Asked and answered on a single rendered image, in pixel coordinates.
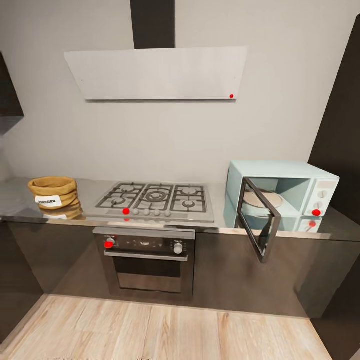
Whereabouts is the microwave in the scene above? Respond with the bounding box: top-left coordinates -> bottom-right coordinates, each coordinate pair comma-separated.
226,159 -> 340,264

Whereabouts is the popcorn bag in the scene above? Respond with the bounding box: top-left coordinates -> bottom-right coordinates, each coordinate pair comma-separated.
28,176 -> 80,210

